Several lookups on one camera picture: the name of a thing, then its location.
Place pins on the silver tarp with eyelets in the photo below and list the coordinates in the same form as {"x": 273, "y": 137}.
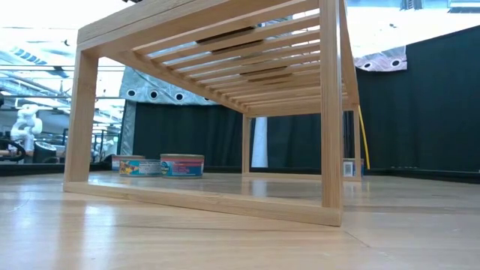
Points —
{"x": 150, "y": 84}
{"x": 378, "y": 62}

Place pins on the black curtain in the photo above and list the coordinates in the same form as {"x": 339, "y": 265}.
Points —
{"x": 431, "y": 112}
{"x": 187, "y": 131}
{"x": 292, "y": 142}

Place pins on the wooden slatted shelf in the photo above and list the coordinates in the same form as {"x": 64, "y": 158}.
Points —
{"x": 332, "y": 112}

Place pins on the black table frame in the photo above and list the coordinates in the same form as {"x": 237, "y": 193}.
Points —
{"x": 412, "y": 175}

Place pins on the white robot figure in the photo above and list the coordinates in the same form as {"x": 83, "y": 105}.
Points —
{"x": 27, "y": 125}

